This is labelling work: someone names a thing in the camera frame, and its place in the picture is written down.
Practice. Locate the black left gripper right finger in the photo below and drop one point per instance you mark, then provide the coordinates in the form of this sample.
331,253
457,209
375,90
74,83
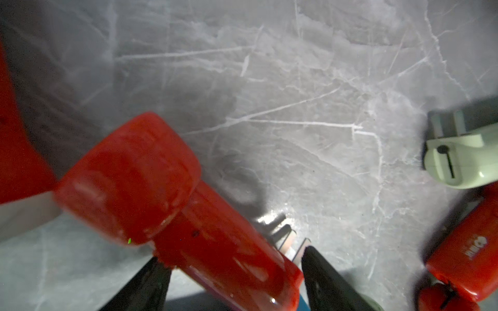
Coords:
326,288

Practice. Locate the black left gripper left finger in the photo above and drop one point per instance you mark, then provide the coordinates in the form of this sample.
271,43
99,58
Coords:
147,290

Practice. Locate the red flashlight white rim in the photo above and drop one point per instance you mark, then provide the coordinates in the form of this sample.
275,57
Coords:
142,185

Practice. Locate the blue flashlight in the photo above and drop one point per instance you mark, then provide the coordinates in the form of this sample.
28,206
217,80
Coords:
302,305

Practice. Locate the pale green flashlight upper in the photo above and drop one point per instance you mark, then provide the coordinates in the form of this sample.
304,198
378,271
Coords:
461,146

